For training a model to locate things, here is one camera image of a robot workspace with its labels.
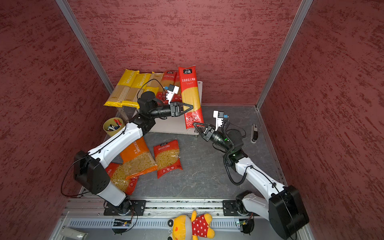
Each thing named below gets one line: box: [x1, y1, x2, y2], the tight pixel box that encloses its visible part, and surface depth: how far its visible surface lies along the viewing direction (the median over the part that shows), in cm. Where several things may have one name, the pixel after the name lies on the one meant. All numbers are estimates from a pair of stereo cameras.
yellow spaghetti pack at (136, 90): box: [121, 73, 153, 109], surface depth 81 cm
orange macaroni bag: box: [120, 136, 158, 181], surface depth 87 cm
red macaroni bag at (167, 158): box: [153, 139, 183, 179], surface depth 89 cm
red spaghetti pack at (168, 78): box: [156, 70, 177, 104], surface depth 85 cm
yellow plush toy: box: [167, 210, 215, 240], surface depth 65 cm
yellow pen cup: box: [102, 117, 126, 137], surface depth 95 cm
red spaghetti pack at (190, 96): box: [178, 65, 205, 130], surface depth 67 cm
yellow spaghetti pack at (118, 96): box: [104, 69, 140, 108], surface depth 81 cm
